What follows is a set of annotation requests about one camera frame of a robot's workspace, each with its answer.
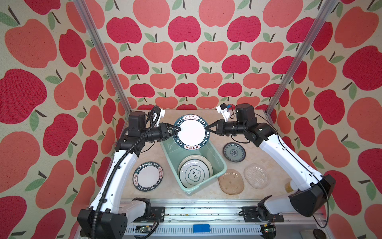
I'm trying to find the small blue patterned plate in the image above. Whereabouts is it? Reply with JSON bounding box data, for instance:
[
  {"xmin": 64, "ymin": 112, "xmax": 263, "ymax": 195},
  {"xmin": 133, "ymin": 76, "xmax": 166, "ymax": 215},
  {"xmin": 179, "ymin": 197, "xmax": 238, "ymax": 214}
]
[{"xmin": 223, "ymin": 142, "xmax": 246, "ymax": 163}]

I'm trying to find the aluminium frame post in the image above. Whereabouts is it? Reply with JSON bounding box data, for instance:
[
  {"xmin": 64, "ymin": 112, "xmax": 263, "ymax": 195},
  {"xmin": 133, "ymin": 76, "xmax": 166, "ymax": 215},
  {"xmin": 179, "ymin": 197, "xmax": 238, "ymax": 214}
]
[
  {"xmin": 265, "ymin": 0, "xmax": 339, "ymax": 117},
  {"xmin": 74, "ymin": 0, "xmax": 132, "ymax": 115}
]

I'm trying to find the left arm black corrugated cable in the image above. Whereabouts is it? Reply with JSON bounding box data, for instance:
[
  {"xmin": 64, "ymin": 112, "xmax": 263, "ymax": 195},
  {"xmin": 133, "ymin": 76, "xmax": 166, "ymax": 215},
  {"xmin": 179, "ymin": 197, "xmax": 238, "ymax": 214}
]
[{"xmin": 90, "ymin": 105, "xmax": 162, "ymax": 239}]

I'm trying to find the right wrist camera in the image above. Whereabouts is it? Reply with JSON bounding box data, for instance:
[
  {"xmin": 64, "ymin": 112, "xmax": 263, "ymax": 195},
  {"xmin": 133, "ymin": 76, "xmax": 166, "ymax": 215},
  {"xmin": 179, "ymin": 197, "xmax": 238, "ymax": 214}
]
[{"xmin": 216, "ymin": 103, "xmax": 258, "ymax": 124}]

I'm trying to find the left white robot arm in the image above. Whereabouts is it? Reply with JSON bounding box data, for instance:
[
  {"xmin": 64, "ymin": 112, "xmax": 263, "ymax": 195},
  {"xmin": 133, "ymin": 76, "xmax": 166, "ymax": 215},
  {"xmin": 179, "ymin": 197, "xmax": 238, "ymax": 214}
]
[{"xmin": 77, "ymin": 123, "xmax": 181, "ymax": 239}]

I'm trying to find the right aluminium frame post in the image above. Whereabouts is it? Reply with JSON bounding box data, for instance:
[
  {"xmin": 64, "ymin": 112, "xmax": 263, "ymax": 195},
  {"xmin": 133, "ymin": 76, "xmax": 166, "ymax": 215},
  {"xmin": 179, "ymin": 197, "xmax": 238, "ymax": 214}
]
[{"xmin": 265, "ymin": 0, "xmax": 339, "ymax": 117}]

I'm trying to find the left aluminium frame post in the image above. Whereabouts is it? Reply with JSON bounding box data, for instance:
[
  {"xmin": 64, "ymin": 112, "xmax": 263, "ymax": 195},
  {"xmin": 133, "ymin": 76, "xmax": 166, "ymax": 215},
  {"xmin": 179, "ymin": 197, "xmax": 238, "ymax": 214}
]
[{"xmin": 74, "ymin": 0, "xmax": 132, "ymax": 115}]

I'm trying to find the mint green plastic bin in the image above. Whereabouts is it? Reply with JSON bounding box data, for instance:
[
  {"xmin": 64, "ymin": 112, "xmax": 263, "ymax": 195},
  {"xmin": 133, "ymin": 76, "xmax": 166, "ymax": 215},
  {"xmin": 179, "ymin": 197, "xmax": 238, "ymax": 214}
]
[{"xmin": 160, "ymin": 139, "xmax": 227, "ymax": 195}]

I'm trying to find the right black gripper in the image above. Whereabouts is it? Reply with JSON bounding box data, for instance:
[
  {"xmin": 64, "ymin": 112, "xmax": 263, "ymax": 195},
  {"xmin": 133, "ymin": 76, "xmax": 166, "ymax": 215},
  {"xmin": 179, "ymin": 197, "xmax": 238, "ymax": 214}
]
[{"xmin": 205, "ymin": 119, "xmax": 245, "ymax": 137}]

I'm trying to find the white plate dark lettered rim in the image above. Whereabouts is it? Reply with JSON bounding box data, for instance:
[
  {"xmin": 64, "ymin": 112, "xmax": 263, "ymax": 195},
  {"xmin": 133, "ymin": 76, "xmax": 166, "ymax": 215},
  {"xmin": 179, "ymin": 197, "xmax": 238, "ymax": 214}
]
[{"xmin": 173, "ymin": 114, "xmax": 210, "ymax": 150}]

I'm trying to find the cream plate with flower sprig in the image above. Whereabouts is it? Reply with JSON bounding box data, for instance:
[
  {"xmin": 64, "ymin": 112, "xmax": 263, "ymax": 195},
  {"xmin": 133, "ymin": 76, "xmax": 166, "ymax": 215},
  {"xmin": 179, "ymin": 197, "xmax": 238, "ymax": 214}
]
[{"xmin": 178, "ymin": 154, "xmax": 213, "ymax": 177}]

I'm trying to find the blue block on rail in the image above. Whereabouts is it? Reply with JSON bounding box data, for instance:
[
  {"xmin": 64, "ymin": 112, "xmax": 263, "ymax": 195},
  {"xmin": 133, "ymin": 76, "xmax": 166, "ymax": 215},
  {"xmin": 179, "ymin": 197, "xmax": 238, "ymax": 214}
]
[{"xmin": 193, "ymin": 224, "xmax": 211, "ymax": 234}]

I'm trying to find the clear glass square plate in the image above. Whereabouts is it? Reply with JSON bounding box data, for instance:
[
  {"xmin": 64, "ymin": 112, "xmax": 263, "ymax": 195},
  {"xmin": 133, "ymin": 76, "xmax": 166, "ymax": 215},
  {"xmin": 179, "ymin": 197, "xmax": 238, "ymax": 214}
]
[{"xmin": 244, "ymin": 163, "xmax": 270, "ymax": 189}]

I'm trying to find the jar with white lid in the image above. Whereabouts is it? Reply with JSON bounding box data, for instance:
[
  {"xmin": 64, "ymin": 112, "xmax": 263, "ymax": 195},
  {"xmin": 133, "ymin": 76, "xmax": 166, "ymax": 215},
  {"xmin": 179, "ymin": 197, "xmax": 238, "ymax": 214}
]
[{"xmin": 285, "ymin": 180, "xmax": 295, "ymax": 193}]

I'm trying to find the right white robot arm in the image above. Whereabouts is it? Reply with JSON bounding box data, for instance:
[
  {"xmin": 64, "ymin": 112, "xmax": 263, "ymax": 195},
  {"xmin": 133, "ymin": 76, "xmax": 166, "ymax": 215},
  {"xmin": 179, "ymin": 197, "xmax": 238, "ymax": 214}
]
[{"xmin": 205, "ymin": 119, "xmax": 336, "ymax": 222}]

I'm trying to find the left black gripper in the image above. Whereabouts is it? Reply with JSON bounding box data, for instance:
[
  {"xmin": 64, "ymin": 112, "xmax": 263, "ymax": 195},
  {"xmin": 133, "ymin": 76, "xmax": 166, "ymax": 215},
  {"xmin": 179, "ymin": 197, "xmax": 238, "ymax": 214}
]
[{"xmin": 141, "ymin": 122, "xmax": 182, "ymax": 142}]

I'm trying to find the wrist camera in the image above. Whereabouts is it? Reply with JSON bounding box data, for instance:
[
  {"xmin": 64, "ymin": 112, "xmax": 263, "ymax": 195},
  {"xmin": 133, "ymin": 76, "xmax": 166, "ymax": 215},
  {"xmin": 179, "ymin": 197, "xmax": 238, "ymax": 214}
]
[
  {"xmin": 127, "ymin": 108, "xmax": 166, "ymax": 135},
  {"xmin": 216, "ymin": 103, "xmax": 258, "ymax": 124}
]

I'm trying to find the white plate teal cloud outline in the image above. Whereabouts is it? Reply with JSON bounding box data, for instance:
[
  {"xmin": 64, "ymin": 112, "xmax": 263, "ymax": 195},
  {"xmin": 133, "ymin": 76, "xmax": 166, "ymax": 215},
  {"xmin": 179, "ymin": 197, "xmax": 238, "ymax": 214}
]
[{"xmin": 179, "ymin": 159, "xmax": 210, "ymax": 188}]

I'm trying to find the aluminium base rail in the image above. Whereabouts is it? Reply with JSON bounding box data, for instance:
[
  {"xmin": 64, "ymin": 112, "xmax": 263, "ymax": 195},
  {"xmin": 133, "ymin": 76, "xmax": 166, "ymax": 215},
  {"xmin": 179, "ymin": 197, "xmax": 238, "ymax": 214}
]
[{"xmin": 73, "ymin": 199, "xmax": 332, "ymax": 239}]

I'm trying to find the amber glass square plate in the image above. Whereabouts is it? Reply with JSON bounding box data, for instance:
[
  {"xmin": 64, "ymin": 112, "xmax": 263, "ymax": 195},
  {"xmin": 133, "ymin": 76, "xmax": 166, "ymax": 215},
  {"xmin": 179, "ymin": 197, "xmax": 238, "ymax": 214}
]
[{"xmin": 218, "ymin": 169, "xmax": 245, "ymax": 195}]

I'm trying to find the dark round object right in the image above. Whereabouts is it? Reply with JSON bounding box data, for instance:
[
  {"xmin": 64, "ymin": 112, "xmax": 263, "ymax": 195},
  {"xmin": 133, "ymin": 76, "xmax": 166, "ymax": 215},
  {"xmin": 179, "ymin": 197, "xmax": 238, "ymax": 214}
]
[{"xmin": 312, "ymin": 229, "xmax": 327, "ymax": 239}]

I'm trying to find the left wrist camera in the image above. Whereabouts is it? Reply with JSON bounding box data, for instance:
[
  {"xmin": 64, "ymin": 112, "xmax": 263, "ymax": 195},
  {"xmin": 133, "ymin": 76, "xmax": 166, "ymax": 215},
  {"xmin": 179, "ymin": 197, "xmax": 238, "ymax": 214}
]
[{"xmin": 127, "ymin": 108, "xmax": 166, "ymax": 135}]

